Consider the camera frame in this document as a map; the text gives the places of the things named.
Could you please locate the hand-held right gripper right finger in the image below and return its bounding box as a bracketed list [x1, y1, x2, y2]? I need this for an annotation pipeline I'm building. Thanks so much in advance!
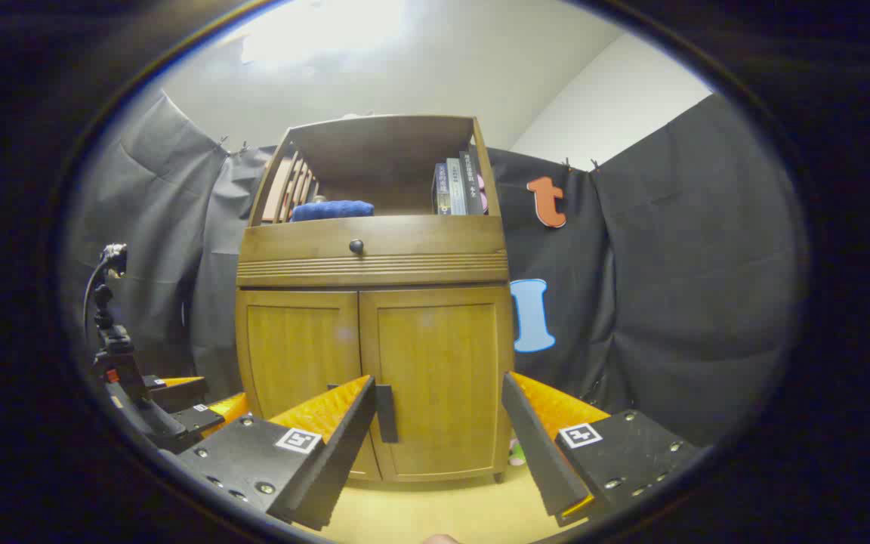
[501, 371, 700, 528]

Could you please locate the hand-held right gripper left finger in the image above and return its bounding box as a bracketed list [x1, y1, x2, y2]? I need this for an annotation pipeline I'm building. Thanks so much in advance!
[175, 375, 377, 531]

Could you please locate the wooden shoe cabinet door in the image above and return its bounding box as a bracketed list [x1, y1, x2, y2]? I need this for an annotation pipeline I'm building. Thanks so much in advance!
[237, 291, 383, 482]
[359, 287, 515, 483]

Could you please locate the wooden double-door shoe cabinet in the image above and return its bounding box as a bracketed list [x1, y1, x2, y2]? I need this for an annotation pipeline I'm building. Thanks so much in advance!
[235, 115, 516, 484]

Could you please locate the wooden cabinet drawer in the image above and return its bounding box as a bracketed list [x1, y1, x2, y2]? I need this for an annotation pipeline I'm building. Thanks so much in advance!
[236, 215, 510, 288]

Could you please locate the folded blue towel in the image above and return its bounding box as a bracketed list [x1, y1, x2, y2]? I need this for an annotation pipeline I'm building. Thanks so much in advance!
[290, 200, 375, 222]

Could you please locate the black backdrop cloth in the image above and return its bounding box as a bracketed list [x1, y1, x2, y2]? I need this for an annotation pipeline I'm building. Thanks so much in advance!
[65, 91, 810, 447]

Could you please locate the black book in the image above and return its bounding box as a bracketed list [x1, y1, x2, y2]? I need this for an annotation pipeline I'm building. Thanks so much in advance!
[459, 151, 485, 215]

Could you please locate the grey book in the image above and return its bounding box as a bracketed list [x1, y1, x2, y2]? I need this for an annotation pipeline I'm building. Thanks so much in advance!
[446, 157, 468, 216]

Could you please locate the dark blue book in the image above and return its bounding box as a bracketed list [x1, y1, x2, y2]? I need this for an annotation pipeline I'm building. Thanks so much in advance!
[433, 163, 452, 216]

